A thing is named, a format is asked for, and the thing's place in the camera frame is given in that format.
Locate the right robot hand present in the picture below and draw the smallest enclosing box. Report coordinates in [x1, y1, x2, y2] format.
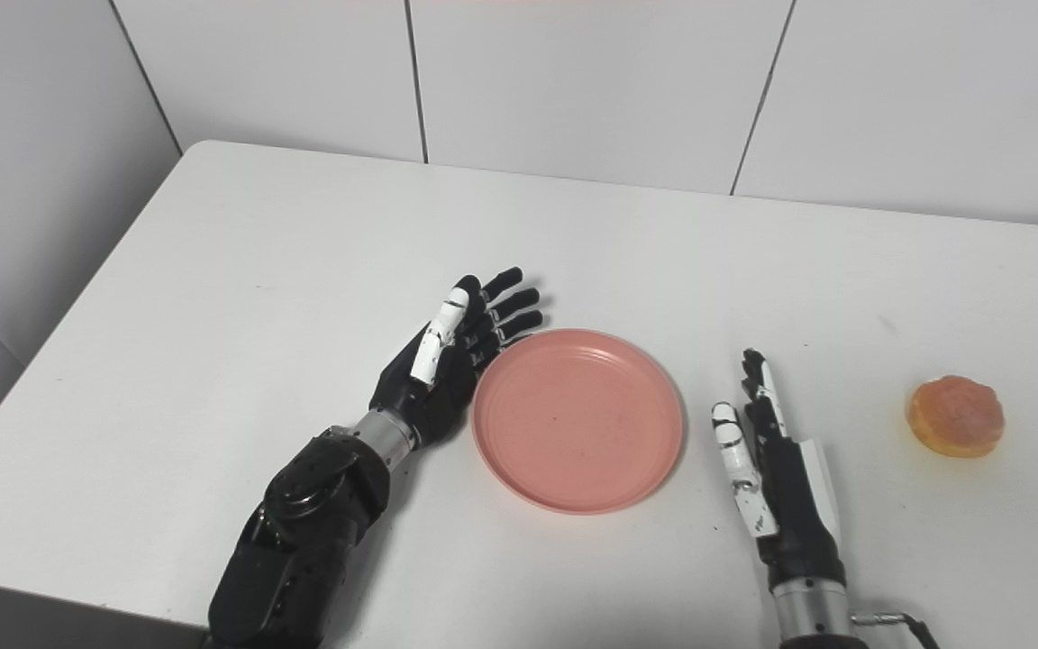
[711, 348, 847, 593]

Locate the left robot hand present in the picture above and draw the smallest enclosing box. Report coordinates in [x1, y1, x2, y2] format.
[369, 266, 545, 449]

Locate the pink round plate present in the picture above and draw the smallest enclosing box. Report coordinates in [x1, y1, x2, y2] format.
[471, 328, 686, 516]

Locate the orange cream puff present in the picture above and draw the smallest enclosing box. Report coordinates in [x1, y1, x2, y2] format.
[906, 375, 1006, 459]

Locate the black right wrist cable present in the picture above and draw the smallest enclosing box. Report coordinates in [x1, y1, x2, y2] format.
[851, 611, 943, 649]

